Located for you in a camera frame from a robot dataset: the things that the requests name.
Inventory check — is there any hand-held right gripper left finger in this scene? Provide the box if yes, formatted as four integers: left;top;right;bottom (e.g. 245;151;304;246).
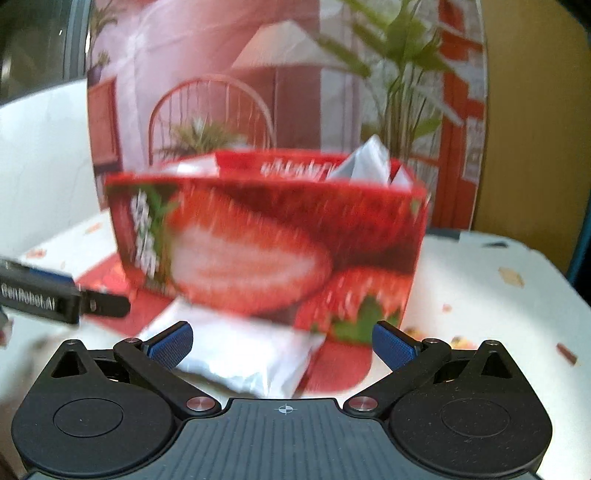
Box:
47;321;221;422

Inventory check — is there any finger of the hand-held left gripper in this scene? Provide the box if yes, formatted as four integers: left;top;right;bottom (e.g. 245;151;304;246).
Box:
79;290;132;319

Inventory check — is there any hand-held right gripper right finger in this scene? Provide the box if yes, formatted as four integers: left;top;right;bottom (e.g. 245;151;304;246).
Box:
344;321;523;422

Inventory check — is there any white plastic packet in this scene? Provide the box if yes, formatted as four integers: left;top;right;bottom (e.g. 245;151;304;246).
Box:
137;299;327;400

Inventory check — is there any red strawberry cardboard box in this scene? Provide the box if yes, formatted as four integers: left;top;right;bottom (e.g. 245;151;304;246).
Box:
105;148;433;345

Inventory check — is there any white printed tablecloth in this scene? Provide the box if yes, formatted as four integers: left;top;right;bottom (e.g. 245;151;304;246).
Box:
0;210;591;416

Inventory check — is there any teal curtain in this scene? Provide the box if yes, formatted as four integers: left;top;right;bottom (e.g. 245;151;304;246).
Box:
567;249;584;288

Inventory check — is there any dark framed window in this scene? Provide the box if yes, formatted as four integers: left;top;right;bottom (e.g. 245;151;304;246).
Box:
0;0;94;105

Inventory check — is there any wooden panel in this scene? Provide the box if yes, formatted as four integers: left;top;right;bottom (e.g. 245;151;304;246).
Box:
471;0;591;274

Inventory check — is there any printed room backdrop cloth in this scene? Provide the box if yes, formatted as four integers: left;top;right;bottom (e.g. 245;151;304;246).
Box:
85;0;488;232

